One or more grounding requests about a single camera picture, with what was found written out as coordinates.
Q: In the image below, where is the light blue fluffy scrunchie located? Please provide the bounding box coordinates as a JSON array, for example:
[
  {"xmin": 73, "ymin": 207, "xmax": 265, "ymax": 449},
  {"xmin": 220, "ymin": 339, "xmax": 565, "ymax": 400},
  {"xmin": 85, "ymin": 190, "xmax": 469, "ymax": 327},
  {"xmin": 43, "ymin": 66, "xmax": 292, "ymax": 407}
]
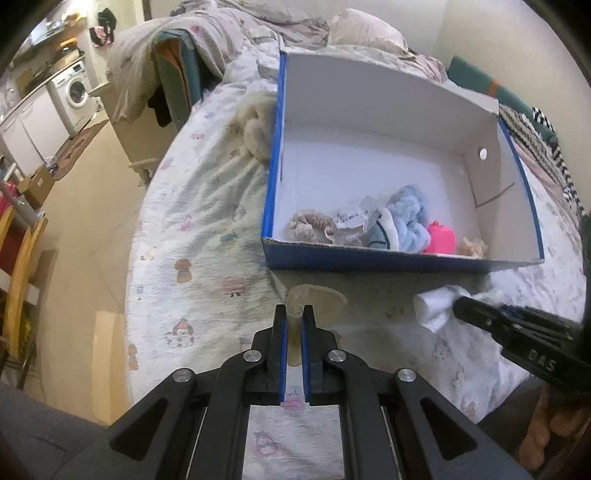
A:
[{"xmin": 386, "ymin": 184, "xmax": 431, "ymax": 254}]

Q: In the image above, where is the right hand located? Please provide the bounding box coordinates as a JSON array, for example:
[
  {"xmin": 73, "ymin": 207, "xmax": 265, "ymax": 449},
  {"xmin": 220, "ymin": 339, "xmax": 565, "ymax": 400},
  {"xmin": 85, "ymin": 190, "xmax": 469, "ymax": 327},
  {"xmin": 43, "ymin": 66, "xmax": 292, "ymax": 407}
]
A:
[{"xmin": 518, "ymin": 385, "xmax": 590, "ymax": 471}]

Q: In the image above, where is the cream floral scrunchie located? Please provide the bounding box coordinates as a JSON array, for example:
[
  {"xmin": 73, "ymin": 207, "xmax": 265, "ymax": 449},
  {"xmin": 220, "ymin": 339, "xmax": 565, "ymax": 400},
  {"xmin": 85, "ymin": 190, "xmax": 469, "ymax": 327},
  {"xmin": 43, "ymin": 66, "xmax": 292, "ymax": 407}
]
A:
[{"xmin": 458, "ymin": 237, "xmax": 488, "ymax": 259}]

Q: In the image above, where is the pink round plush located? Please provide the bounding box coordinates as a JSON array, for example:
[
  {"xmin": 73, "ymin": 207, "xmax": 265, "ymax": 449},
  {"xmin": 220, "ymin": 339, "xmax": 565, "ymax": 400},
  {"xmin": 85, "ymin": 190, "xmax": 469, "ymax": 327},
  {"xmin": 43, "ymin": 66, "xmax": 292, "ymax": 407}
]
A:
[{"xmin": 423, "ymin": 221, "xmax": 456, "ymax": 255}]

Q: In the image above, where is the white cartoon print bedsheet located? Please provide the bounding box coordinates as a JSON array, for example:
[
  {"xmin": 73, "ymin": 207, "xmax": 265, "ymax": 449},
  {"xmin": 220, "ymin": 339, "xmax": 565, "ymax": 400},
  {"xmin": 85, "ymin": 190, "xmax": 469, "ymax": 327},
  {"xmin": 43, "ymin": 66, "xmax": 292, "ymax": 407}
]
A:
[{"xmin": 125, "ymin": 43, "xmax": 588, "ymax": 480}]

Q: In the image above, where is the beige lace scrunchie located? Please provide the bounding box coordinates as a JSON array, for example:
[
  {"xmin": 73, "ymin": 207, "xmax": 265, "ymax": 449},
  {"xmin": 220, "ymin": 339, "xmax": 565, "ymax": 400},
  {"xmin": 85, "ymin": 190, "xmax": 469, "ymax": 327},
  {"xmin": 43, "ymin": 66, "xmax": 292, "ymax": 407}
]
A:
[{"xmin": 287, "ymin": 210, "xmax": 335, "ymax": 244}]

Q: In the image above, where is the white tagged sock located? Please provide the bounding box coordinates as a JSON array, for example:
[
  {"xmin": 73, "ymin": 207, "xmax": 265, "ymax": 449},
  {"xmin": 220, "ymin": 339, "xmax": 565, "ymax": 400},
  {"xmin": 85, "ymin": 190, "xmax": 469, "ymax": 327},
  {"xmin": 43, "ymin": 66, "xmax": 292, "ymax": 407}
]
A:
[{"xmin": 325, "ymin": 195, "xmax": 400, "ymax": 251}]

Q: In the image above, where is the black white striped blanket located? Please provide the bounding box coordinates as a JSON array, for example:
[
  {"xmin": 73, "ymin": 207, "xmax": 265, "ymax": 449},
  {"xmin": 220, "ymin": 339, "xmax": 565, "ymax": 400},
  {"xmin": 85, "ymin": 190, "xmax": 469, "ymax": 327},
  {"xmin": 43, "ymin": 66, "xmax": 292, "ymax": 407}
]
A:
[{"xmin": 499, "ymin": 104, "xmax": 585, "ymax": 218}]

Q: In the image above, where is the white cardboard box blue rim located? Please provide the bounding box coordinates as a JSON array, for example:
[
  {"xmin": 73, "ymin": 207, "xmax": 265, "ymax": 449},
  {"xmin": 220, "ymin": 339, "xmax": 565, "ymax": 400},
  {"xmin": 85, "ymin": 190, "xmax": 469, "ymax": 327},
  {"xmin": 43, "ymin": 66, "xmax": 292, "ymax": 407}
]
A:
[{"xmin": 262, "ymin": 52, "xmax": 544, "ymax": 272}]

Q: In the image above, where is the cream fluffy plush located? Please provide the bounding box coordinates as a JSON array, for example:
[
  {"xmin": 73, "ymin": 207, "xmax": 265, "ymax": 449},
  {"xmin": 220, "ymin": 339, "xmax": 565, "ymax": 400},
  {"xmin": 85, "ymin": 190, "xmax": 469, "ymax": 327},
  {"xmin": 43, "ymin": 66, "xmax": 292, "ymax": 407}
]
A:
[{"xmin": 232, "ymin": 91, "xmax": 276, "ymax": 162}]

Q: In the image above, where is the green orange cushion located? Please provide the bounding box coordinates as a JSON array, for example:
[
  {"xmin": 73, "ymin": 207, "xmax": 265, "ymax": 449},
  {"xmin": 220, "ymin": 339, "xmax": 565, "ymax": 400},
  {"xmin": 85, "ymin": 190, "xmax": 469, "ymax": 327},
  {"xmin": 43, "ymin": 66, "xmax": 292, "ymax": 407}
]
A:
[{"xmin": 447, "ymin": 56, "xmax": 558, "ymax": 146}]

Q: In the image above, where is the yellow wooden chair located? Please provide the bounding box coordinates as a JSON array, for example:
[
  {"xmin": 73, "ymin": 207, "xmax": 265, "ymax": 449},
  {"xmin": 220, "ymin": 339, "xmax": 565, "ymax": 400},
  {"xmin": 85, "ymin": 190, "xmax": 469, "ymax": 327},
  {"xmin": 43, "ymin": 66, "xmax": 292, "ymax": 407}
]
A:
[{"xmin": 1, "ymin": 216, "xmax": 48, "ymax": 360}]

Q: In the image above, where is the brown cardboard box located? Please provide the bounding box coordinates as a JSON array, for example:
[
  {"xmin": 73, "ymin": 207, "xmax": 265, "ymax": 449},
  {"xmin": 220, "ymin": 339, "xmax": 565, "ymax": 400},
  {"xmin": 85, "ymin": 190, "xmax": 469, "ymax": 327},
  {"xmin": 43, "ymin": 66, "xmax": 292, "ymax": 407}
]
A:
[{"xmin": 18, "ymin": 165, "xmax": 55, "ymax": 211}]

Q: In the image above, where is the beige pillow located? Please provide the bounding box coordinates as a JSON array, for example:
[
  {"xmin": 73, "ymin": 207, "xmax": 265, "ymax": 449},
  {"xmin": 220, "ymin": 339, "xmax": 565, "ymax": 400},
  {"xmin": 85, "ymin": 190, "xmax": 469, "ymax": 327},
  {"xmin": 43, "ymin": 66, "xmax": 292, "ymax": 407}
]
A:
[{"xmin": 328, "ymin": 8, "xmax": 410, "ymax": 55}]

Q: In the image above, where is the white kitchen cabinet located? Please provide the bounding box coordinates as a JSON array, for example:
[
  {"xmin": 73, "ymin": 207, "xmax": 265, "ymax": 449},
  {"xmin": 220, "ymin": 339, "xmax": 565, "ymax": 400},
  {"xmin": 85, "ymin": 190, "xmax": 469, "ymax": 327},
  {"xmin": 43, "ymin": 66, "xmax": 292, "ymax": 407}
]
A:
[{"xmin": 1, "ymin": 86, "xmax": 69, "ymax": 176}]

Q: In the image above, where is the white washing machine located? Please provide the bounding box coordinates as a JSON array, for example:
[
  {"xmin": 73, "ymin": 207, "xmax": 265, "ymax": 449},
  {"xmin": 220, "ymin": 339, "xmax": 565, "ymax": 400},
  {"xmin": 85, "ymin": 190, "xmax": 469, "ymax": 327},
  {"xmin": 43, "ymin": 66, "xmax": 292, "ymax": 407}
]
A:
[{"xmin": 47, "ymin": 60, "xmax": 97, "ymax": 138}]

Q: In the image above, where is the beige patterned duvet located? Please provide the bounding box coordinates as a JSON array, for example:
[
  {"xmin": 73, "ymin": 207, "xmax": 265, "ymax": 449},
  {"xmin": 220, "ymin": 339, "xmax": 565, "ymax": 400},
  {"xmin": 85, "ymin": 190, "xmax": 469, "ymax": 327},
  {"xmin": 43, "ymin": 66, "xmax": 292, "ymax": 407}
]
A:
[{"xmin": 106, "ymin": 1, "xmax": 448, "ymax": 123}]

